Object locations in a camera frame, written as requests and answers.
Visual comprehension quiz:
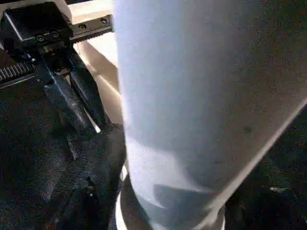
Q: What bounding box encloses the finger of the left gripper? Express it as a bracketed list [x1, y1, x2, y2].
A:
[40, 69, 97, 135]
[69, 69, 110, 131]

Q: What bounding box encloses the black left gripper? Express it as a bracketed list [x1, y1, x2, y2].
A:
[0, 1, 114, 90]

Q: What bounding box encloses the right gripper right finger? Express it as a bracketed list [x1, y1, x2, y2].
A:
[223, 167, 307, 230]

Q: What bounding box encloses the white plastic table leg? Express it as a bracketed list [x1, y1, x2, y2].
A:
[112, 0, 307, 230]

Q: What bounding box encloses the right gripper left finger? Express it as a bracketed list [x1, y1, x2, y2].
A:
[45, 123, 128, 230]

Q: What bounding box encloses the white plastic table top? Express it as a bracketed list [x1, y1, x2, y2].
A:
[67, 0, 227, 230]

